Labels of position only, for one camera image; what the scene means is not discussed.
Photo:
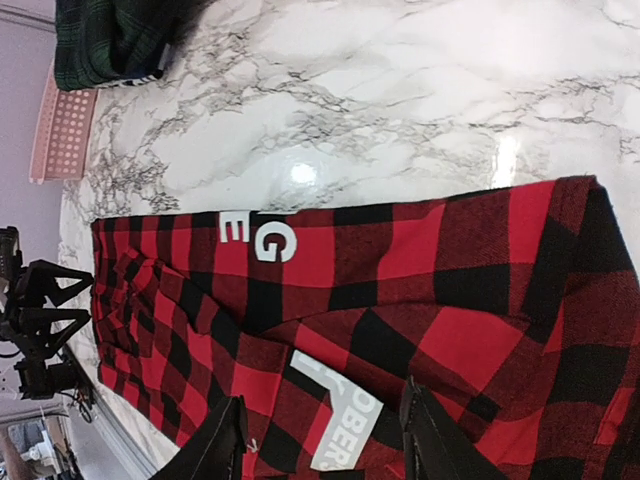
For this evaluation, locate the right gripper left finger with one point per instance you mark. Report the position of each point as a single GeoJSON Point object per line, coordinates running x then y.
{"type": "Point", "coordinates": [216, 450]}

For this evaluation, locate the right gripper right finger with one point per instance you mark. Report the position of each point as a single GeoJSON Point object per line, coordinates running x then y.
{"type": "Point", "coordinates": [435, 448]}

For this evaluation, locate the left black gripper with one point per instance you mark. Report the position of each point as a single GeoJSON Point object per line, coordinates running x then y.
{"type": "Point", "coordinates": [39, 333]}

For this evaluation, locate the red black plaid shirt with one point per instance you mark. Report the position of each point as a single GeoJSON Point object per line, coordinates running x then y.
{"type": "Point", "coordinates": [516, 310]}

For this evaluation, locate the green plaid skirt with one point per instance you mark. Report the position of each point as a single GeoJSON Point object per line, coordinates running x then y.
{"type": "Point", "coordinates": [101, 42]}

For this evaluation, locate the pink plastic basket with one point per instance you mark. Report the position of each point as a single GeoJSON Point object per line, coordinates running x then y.
{"type": "Point", "coordinates": [62, 134]}

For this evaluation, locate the aluminium front table rail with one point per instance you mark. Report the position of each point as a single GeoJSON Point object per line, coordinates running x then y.
{"type": "Point", "coordinates": [104, 448]}

